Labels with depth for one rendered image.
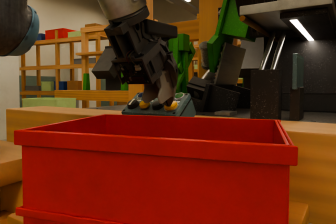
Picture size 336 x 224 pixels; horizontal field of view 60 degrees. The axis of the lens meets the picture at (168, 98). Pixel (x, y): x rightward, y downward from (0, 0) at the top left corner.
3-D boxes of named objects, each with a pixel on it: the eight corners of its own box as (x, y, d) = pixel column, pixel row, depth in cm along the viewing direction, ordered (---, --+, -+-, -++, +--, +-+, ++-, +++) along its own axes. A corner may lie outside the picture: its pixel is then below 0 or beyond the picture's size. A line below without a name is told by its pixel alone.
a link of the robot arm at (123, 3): (113, -16, 52) (150, -25, 48) (123, 9, 55) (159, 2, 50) (87, 0, 47) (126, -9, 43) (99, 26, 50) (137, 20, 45)
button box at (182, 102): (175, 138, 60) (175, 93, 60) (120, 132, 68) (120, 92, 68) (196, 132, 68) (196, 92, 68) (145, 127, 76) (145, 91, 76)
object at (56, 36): (98, 133, 596) (96, 21, 586) (18, 125, 709) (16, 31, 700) (114, 129, 644) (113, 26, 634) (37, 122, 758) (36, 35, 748)
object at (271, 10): (332, 10, 49) (332, -8, 49) (238, 21, 58) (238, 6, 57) (339, 40, 82) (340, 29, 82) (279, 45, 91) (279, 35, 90)
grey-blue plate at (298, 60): (299, 121, 60) (300, 53, 60) (288, 120, 61) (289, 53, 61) (305, 116, 68) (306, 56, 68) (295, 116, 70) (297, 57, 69)
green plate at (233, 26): (238, 56, 76) (260, -27, 72) (210, 50, 80) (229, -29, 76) (251, 59, 85) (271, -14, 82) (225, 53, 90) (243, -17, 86)
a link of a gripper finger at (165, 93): (158, 120, 59) (142, 82, 54) (171, 102, 63) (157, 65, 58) (172, 120, 57) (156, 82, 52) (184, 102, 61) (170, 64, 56)
